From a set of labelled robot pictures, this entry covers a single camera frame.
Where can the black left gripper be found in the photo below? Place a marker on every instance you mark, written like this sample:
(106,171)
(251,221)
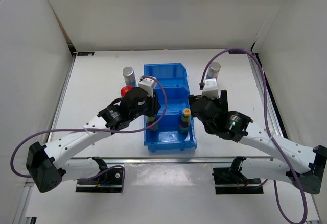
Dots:
(155,105)

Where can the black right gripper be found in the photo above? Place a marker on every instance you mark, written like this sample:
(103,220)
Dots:
(222,103)

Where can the red-lid sauce jar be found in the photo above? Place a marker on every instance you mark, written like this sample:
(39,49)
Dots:
(124,91)

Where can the yellow-cap sauce bottle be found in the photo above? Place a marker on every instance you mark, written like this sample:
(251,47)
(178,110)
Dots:
(149,123)
(185,121)

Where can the silver-cap shaker bottle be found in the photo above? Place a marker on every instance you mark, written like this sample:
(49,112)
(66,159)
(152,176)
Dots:
(129,76)
(213,70)

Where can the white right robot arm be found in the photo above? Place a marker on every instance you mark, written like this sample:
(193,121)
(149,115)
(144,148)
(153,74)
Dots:
(302,166)

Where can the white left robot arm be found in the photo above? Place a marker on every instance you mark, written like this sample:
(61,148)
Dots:
(51,164)

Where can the blue plastic divided bin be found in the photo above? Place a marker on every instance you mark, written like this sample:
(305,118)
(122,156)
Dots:
(173,99)

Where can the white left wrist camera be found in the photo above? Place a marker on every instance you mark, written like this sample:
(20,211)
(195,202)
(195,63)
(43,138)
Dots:
(148,84)

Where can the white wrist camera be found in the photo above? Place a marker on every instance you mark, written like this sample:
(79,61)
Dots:
(148,84)
(210,89)

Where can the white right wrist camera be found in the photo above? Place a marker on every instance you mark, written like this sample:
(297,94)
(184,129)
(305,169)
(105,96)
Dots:
(210,89)

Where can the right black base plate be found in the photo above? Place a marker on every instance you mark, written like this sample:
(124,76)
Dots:
(228,184)

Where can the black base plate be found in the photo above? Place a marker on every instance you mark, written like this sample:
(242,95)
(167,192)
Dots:
(228,184)
(112,181)

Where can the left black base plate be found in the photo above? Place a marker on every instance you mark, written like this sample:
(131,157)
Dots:
(112,181)

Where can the aluminium frame rail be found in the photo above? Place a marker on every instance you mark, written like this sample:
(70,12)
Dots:
(164,186)

